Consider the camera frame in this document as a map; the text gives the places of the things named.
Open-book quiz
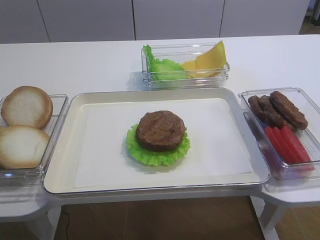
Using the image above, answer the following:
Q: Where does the red tomato slice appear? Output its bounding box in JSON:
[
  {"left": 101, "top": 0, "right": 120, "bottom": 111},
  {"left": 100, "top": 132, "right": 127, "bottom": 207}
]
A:
[
  {"left": 280, "top": 126, "right": 311, "bottom": 164},
  {"left": 265, "top": 126, "right": 283, "bottom": 159},
  {"left": 271, "top": 127, "right": 303, "bottom": 164}
]

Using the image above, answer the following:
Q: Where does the flat yellow cheese slice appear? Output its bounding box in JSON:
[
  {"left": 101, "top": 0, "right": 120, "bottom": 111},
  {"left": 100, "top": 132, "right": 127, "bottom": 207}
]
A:
[{"left": 181, "top": 60, "right": 222, "bottom": 79}]

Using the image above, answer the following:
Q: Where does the green lettuce leaf on tray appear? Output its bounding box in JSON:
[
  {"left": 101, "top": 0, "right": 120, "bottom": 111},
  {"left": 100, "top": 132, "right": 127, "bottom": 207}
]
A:
[{"left": 125, "top": 124, "right": 191, "bottom": 167}]

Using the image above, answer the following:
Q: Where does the middle red tomato slice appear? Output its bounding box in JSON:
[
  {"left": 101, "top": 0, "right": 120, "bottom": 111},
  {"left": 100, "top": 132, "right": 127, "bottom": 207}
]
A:
[{"left": 271, "top": 127, "right": 303, "bottom": 164}]

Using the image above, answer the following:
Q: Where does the clear patty tomato container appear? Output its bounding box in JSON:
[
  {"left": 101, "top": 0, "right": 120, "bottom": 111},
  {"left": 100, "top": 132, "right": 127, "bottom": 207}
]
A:
[{"left": 238, "top": 87, "right": 320, "bottom": 180}]

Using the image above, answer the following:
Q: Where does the upright yellow cheese slice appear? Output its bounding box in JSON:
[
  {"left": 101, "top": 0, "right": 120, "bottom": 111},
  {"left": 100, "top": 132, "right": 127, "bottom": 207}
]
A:
[{"left": 195, "top": 40, "right": 227, "bottom": 70}]

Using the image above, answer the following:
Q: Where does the left red tomato slice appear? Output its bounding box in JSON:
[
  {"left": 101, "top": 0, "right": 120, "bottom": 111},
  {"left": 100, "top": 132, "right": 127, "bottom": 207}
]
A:
[{"left": 265, "top": 126, "right": 283, "bottom": 159}]

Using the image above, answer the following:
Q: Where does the black floor cable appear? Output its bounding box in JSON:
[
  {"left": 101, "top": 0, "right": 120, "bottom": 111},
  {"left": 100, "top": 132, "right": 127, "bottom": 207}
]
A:
[{"left": 61, "top": 211, "right": 70, "bottom": 240}]

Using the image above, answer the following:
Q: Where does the clear lettuce cheese container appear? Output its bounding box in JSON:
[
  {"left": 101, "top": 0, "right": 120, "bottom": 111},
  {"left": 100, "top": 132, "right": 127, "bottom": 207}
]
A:
[{"left": 141, "top": 42, "right": 230, "bottom": 90}]

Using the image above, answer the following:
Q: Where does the front bun half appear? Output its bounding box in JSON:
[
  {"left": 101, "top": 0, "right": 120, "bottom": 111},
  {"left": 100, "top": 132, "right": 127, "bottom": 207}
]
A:
[{"left": 0, "top": 125, "right": 50, "bottom": 169}]

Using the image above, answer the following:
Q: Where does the right red tomato slice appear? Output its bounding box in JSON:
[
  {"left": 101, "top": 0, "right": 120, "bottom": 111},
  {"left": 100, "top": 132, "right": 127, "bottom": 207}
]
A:
[{"left": 280, "top": 126, "right": 311, "bottom": 164}]

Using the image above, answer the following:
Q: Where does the white serving tray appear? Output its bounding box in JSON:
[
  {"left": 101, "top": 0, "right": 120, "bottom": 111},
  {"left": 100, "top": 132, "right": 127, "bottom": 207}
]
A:
[{"left": 43, "top": 88, "right": 270, "bottom": 195}]

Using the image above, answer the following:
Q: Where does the bun half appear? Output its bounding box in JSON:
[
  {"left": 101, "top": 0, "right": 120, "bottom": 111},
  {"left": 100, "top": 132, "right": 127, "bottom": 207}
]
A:
[
  {"left": 0, "top": 85, "right": 53, "bottom": 130},
  {"left": 0, "top": 125, "right": 50, "bottom": 169}
]

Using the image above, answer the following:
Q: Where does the upper bun half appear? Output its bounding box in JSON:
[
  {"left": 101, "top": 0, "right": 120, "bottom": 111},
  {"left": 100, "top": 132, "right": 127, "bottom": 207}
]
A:
[{"left": 0, "top": 85, "right": 53, "bottom": 130}]

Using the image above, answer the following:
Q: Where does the white paper liner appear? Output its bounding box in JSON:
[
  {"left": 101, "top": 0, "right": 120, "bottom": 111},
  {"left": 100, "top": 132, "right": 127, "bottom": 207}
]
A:
[{"left": 74, "top": 98, "right": 256, "bottom": 190}]

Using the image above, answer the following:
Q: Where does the green lettuce in container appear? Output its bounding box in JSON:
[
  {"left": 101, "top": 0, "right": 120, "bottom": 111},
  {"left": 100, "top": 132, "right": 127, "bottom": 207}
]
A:
[{"left": 143, "top": 44, "right": 188, "bottom": 81}]

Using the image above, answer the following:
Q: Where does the clear bun container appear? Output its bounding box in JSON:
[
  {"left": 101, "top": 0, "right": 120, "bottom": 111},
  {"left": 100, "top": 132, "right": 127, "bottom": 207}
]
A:
[{"left": 0, "top": 94, "right": 69, "bottom": 187}]

